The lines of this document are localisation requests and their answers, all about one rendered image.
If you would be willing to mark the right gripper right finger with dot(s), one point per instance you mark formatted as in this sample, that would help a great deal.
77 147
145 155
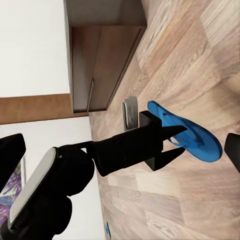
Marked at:
232 149

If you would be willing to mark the painting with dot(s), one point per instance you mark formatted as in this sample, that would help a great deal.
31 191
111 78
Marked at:
11 191

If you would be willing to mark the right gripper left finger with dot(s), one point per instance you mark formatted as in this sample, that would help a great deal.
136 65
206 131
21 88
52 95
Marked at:
12 150

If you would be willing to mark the bench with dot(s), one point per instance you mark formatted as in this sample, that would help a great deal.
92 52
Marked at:
101 37

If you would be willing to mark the sliding door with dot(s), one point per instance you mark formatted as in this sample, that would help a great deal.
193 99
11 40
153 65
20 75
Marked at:
25 109

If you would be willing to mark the sandal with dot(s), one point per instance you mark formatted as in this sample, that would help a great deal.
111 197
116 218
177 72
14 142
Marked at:
199 141

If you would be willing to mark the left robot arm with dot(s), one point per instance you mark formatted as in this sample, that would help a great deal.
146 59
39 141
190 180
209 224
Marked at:
43 209

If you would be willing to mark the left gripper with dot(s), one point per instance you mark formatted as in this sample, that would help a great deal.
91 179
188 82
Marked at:
145 143

